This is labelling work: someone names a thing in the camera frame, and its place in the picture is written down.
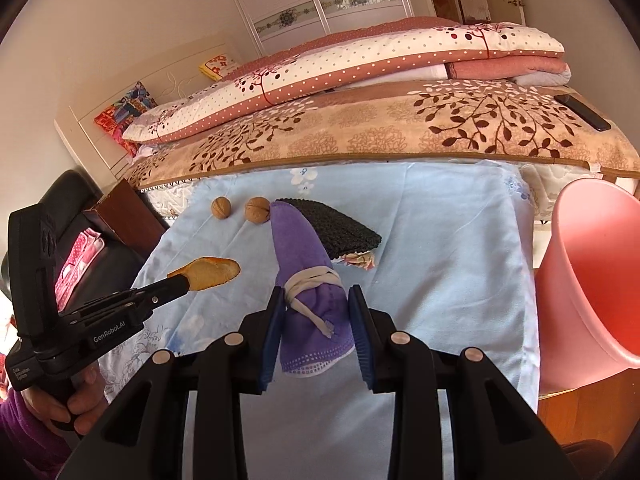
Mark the colourful patchwork pillow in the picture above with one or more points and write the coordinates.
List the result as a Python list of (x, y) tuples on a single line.
[(125, 115)]

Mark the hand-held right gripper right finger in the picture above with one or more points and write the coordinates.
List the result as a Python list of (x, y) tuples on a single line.
[(361, 330)]

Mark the black foam net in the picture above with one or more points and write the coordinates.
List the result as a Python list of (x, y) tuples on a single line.
[(335, 225)]

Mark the yellow flower print pillow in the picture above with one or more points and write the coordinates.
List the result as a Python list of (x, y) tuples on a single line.
[(217, 66)]

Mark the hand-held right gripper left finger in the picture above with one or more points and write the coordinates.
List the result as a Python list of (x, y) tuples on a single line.
[(270, 340)]

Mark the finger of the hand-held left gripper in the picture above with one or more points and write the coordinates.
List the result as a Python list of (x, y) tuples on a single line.
[(160, 292)]

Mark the brown leaf print blanket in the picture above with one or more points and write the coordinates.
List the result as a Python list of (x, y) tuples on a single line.
[(375, 125)]

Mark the pink folded blanket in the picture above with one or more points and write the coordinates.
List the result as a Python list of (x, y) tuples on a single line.
[(500, 70)]

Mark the small crumpled colourful wrapper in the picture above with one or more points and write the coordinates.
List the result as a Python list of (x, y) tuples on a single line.
[(359, 261)]

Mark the purple cloth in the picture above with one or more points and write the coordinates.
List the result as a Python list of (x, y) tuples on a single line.
[(300, 245)]

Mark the black leather chair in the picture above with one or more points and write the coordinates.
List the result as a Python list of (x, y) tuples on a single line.
[(100, 195)]

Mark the walnut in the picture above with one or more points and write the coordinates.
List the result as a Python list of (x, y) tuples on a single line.
[(257, 208), (221, 207)]

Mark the pink plastic bin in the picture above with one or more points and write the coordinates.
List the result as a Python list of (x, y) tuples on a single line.
[(575, 310)]

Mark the pink patterned cloth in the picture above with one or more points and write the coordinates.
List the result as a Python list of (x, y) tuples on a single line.
[(80, 260)]

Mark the cream bed headboard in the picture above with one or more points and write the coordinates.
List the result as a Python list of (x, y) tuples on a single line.
[(100, 130)]

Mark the person's left hand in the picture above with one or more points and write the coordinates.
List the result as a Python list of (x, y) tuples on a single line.
[(92, 405)]

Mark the orange fruit peel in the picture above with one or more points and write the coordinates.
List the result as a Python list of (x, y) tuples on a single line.
[(215, 271)]

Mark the dotted tree print quilt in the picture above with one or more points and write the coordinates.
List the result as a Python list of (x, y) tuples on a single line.
[(350, 65)]

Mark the light blue floral cloth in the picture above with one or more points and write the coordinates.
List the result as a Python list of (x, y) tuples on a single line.
[(440, 260)]

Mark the black phone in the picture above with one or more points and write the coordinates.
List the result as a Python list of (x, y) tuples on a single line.
[(582, 112)]

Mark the person's left forearm purple sleeve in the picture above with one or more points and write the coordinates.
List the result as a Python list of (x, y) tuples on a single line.
[(25, 435)]

